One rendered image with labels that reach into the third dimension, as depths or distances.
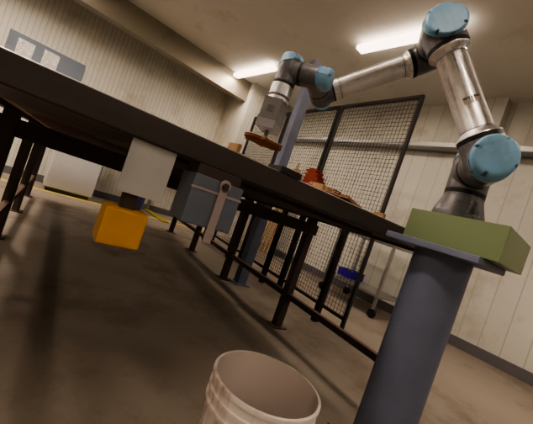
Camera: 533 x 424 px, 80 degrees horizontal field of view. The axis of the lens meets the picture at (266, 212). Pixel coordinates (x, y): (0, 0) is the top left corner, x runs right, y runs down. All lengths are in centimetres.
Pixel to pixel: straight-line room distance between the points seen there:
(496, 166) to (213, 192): 73
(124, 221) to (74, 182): 507
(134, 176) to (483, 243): 89
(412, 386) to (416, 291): 27
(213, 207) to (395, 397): 77
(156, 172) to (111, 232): 16
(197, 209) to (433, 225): 69
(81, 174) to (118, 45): 243
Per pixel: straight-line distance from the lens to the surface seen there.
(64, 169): 577
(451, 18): 117
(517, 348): 462
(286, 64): 117
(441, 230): 106
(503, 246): 102
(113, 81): 671
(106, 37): 681
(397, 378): 113
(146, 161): 76
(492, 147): 102
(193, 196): 77
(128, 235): 75
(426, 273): 108
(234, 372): 109
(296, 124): 336
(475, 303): 470
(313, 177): 226
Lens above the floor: 80
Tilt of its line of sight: level
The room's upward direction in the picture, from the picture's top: 19 degrees clockwise
